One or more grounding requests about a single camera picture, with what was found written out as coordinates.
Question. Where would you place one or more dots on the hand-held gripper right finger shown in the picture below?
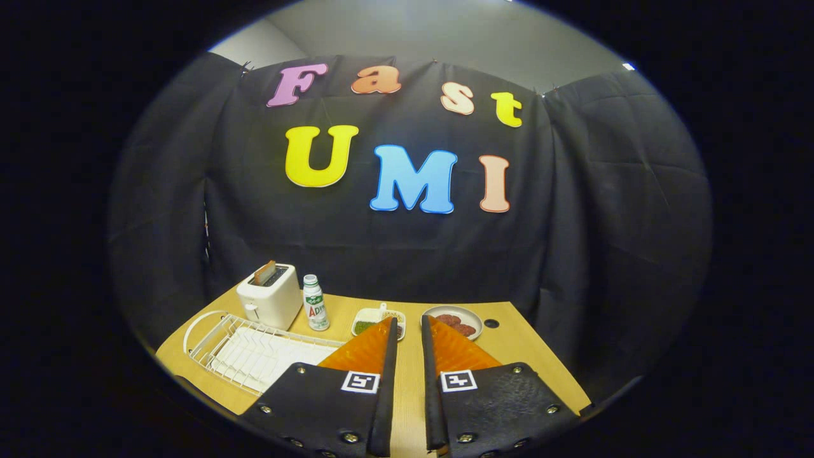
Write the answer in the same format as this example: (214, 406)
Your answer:
(432, 407)

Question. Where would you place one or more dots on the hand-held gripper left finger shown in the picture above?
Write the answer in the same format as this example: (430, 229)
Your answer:
(385, 407)

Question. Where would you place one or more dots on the divided white dish with beans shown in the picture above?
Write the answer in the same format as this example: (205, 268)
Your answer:
(365, 320)

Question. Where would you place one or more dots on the beige plate with meat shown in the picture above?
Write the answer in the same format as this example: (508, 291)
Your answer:
(469, 315)

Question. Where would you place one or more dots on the red meat slice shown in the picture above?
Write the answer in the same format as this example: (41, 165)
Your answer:
(466, 329)
(449, 320)

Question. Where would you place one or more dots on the white drink bottle green label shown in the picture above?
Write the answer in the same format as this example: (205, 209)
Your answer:
(315, 308)

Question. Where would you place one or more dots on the white toaster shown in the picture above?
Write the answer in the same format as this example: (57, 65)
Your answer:
(273, 302)

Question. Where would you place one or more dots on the brown bread slice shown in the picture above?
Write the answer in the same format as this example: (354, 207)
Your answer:
(264, 272)

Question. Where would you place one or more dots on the black backdrop cloth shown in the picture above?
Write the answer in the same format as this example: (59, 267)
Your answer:
(572, 222)

